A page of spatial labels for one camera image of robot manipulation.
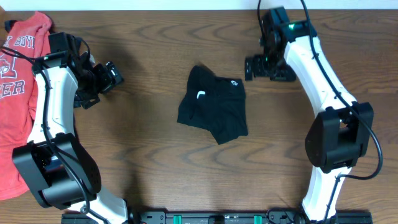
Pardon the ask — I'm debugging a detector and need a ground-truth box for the black polo shirt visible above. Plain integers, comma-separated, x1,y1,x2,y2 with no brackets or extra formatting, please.
177,65,249,145

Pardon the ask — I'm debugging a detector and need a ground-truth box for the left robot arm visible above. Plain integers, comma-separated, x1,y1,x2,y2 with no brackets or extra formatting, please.
12,32,131,223

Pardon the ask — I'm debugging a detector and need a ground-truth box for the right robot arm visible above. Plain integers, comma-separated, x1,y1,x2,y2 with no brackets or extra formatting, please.
244,7,374,223

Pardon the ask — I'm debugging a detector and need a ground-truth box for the red printed t-shirt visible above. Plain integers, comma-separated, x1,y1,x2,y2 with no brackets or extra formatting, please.
1,12,52,200

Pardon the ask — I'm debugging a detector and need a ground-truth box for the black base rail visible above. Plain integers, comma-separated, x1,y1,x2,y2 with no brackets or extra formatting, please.
61,208,373,224

